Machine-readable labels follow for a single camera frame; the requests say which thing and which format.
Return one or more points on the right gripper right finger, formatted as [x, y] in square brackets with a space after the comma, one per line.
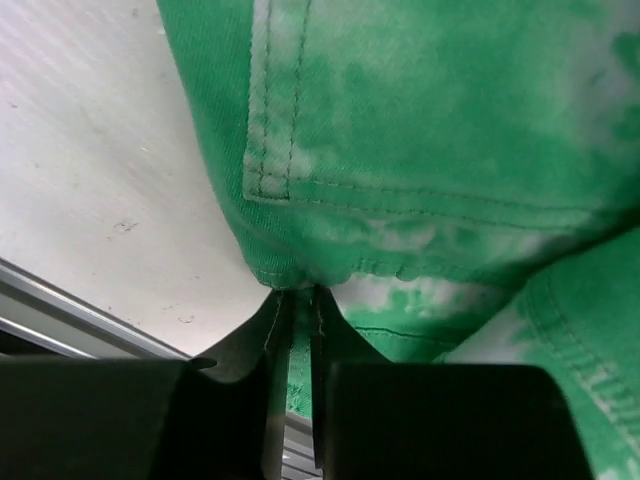
[373, 418]

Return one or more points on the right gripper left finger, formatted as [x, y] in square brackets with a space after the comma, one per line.
[219, 415]

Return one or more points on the green tie-dye trousers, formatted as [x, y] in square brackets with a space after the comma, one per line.
[463, 176]

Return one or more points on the aluminium frame rail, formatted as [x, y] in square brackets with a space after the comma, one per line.
[38, 316]

